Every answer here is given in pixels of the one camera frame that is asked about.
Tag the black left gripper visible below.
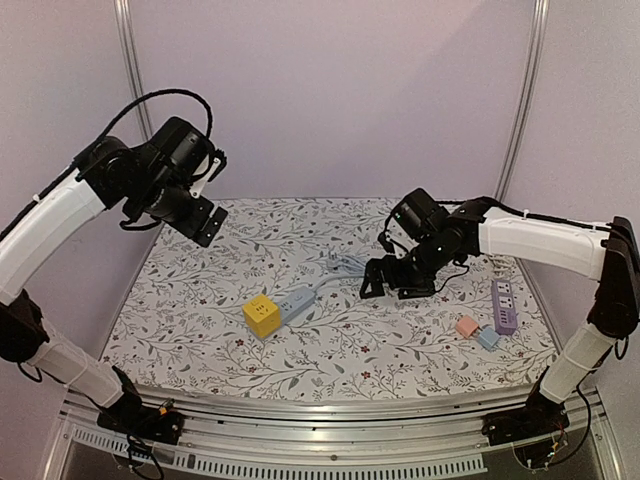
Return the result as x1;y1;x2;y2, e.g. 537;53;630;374
132;172;228;246

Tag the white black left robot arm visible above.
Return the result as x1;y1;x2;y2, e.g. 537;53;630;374
1;88;227;434

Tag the purple power strip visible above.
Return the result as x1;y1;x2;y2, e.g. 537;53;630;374
491;279;518;335

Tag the aluminium frame post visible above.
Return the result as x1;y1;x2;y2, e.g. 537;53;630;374
494;0;550;202
113;0;152;140

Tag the light blue plug adapter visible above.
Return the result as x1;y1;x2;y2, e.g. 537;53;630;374
474;326;500;351

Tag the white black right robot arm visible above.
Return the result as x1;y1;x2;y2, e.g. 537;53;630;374
360;188;639;436

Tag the blue power strip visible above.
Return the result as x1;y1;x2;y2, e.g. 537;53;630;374
276;287;316;324

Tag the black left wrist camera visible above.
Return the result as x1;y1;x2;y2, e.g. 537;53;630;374
150;117;227;198

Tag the floral patterned table mat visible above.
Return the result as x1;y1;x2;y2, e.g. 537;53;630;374
102;198;557;402

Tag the pink plug adapter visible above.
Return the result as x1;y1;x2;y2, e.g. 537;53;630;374
455;315;480;339

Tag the left aluminium frame post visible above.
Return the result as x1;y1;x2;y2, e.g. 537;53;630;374
113;0;152;140

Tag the aluminium front rail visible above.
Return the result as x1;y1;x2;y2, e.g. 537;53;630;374
43;387;625;479

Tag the yellow cube socket adapter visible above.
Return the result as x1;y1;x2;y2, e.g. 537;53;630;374
242;294;282;339

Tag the right aluminium frame post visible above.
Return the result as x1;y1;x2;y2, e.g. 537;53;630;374
494;0;550;202

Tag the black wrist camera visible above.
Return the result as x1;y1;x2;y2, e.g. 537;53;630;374
150;117;227;198
391;188;449;242

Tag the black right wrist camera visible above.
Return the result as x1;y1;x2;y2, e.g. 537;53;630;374
391;188;449;242

